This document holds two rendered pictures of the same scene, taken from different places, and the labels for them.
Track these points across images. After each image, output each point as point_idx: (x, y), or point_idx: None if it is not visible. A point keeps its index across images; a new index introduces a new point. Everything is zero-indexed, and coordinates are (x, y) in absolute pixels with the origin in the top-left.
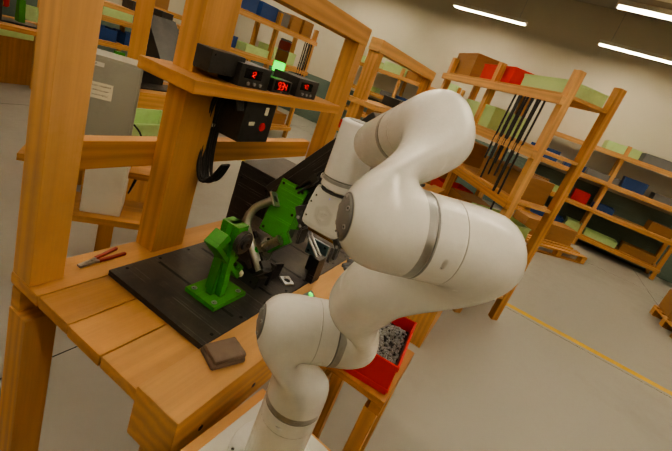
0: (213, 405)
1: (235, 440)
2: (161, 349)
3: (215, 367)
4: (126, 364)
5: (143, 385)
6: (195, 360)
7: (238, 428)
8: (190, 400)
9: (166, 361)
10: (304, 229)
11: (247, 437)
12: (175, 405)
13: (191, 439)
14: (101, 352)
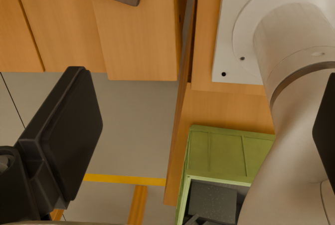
0: (177, 17)
1: (239, 50)
2: (61, 16)
3: (138, 1)
4: (68, 61)
5: (111, 76)
6: (107, 7)
7: (229, 31)
8: (160, 55)
9: (84, 25)
10: (56, 179)
11: (248, 38)
12: (155, 70)
13: (180, 25)
14: (39, 69)
